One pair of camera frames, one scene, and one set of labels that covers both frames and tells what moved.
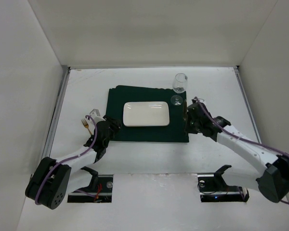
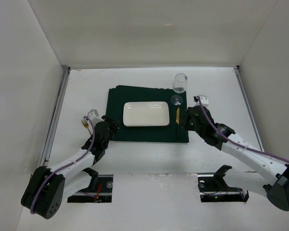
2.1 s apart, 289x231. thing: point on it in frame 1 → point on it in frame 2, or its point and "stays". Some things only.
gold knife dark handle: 185,110 → 177,121
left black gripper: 111,125 stays
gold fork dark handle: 86,125 stays
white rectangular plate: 146,113 stays
